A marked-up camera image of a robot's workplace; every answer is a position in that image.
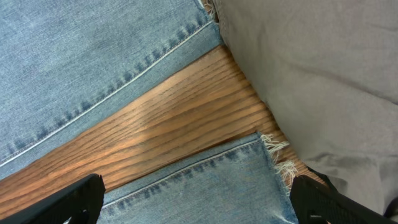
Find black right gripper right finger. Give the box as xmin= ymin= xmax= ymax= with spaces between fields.
xmin=290 ymin=175 xmax=395 ymax=224

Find light blue denim jeans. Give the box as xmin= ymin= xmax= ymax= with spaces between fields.
xmin=1 ymin=1 xmax=297 ymax=223

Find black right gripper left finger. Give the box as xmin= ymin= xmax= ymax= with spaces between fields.
xmin=1 ymin=174 xmax=105 ymax=224

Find grey trousers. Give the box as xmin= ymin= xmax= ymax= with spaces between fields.
xmin=215 ymin=0 xmax=397 ymax=214

